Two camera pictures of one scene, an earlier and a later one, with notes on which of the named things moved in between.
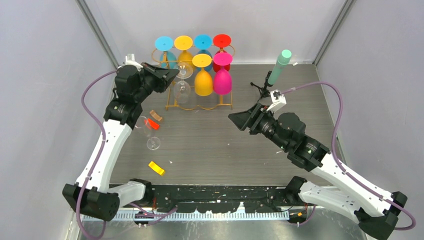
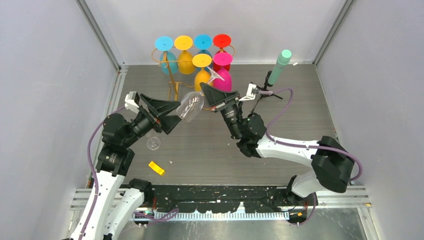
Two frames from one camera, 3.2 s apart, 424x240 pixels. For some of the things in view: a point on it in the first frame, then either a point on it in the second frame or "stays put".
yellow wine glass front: x=203 y=82 stays put
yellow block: x=156 y=168 stays put
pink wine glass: x=222 y=78 stays put
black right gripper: x=250 y=118 → x=216 y=101
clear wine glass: x=182 y=89 → x=190 y=104
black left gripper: x=163 y=83 → x=168 y=122
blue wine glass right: x=203 y=42 stays put
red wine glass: x=221 y=41 stays put
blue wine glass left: x=168 y=60 stays put
